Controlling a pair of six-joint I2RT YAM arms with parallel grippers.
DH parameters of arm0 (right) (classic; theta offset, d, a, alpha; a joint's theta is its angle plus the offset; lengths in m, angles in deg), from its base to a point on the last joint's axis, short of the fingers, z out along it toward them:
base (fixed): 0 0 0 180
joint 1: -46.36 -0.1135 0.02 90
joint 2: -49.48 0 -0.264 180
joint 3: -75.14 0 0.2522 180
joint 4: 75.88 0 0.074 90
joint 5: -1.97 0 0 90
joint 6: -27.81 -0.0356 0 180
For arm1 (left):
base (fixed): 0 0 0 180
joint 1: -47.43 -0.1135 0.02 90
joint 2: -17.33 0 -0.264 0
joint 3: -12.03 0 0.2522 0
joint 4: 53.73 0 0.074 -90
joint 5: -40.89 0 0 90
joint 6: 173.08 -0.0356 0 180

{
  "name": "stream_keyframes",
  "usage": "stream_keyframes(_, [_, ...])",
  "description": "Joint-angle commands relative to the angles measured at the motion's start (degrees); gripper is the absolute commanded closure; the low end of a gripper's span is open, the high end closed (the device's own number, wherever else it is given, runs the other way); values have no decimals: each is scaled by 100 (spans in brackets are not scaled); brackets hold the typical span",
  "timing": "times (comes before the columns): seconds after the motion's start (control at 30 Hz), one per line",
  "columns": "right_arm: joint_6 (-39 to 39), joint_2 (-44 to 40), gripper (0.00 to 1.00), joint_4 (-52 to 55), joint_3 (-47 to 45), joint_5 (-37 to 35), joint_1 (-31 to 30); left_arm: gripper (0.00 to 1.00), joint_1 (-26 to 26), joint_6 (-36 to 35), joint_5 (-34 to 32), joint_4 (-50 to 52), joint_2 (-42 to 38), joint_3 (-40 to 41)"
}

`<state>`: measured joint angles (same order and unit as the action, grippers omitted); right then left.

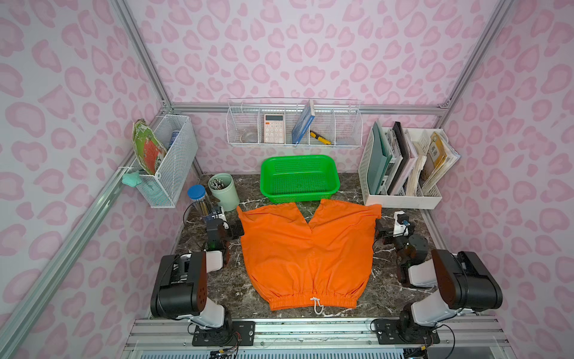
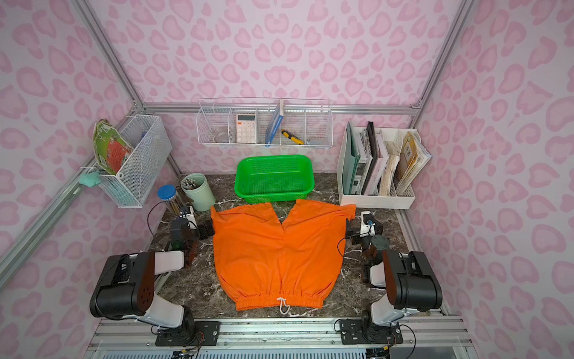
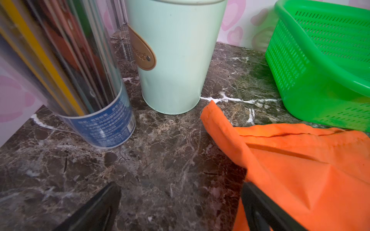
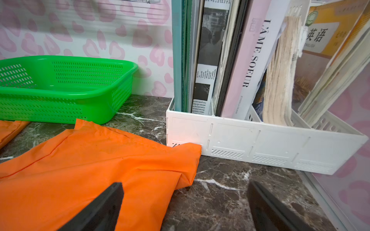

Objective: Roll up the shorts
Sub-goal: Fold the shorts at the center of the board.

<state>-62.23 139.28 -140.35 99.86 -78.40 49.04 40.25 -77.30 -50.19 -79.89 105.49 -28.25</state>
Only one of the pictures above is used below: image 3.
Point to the mint green pen cup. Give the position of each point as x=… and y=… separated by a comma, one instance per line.
x=173, y=43

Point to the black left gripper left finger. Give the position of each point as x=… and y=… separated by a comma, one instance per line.
x=98, y=214

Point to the clear tube blue label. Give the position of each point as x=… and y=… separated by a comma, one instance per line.
x=61, y=52

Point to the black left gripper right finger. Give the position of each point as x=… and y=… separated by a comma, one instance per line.
x=263, y=214

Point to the orange shorts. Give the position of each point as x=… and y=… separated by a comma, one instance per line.
x=320, y=177

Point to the green plastic basket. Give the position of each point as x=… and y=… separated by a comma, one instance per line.
x=319, y=55

